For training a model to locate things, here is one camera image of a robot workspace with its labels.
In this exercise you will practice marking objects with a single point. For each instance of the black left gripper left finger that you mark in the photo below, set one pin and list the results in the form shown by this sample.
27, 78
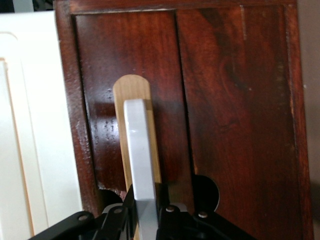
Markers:
100, 227

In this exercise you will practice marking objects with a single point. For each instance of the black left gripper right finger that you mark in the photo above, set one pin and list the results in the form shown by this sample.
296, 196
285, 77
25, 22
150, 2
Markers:
200, 227

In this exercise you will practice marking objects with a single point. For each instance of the dark wooden drawer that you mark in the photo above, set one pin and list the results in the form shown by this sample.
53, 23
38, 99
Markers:
237, 100

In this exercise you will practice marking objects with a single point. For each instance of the white cabinet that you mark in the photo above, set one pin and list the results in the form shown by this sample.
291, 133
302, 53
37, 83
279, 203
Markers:
37, 100

